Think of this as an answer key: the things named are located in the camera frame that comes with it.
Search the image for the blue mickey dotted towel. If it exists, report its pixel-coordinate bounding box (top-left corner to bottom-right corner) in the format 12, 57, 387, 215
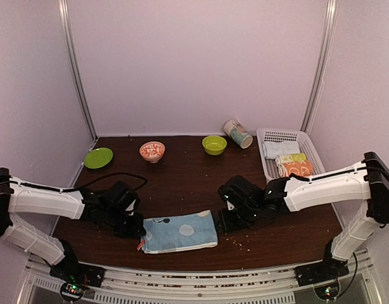
137, 210, 219, 255

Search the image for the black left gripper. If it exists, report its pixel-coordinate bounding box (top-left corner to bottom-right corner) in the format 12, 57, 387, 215
104, 206, 145, 238

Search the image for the light blue folded towel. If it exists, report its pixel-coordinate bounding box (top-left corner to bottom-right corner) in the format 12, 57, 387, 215
262, 141, 300, 159

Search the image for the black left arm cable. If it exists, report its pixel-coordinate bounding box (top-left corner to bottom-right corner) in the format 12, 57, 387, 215
10, 172, 148, 194

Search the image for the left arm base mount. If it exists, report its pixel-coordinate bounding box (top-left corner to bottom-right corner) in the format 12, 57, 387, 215
49, 242, 105, 288

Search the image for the circuit board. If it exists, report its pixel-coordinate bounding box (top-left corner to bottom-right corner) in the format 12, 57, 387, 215
314, 282, 340, 301
60, 282, 88, 303

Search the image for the red patterned ceramic bowl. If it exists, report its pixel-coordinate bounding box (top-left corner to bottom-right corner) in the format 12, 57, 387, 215
139, 141, 165, 163

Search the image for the white perforated plastic basket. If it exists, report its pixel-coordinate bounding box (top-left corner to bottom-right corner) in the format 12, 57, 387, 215
256, 128, 325, 182

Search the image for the green plastic bowl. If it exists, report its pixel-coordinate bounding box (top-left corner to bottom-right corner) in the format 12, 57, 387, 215
202, 136, 227, 156

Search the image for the orange bunny towel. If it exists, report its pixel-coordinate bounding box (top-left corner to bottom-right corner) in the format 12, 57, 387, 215
278, 160, 314, 177

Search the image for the tall illustrated ceramic cup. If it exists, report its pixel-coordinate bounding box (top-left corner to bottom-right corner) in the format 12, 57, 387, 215
224, 120, 253, 149

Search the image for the rolled green yellow towel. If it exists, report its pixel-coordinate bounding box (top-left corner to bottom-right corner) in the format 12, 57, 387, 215
274, 153, 307, 166

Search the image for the left circuit board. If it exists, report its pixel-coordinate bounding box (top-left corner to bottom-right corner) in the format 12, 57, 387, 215
60, 282, 88, 303

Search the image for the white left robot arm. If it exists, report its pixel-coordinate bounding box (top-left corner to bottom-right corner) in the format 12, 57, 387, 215
0, 167, 146, 281

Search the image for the aluminium frame post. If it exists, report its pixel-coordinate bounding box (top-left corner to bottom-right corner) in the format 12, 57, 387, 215
300, 0, 338, 134
58, 0, 98, 141

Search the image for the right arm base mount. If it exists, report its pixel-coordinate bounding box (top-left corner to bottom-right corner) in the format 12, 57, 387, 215
294, 243, 349, 286

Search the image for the green plastic plate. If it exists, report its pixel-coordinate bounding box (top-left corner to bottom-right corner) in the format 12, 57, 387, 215
84, 147, 113, 169

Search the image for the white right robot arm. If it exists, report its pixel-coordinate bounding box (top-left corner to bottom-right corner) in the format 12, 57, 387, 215
216, 152, 389, 280

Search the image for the left aluminium frame post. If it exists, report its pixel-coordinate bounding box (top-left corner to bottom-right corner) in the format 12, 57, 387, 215
58, 0, 98, 141

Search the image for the right circuit board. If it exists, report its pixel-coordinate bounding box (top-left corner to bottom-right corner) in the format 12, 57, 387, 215
314, 282, 340, 301

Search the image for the right aluminium frame post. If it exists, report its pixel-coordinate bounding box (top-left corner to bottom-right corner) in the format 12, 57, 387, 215
300, 0, 338, 134

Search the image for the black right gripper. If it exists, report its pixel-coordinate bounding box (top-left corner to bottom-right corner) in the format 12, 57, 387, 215
215, 205, 260, 234

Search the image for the front aluminium rail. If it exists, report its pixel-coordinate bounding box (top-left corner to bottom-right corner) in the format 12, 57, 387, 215
16, 250, 382, 304

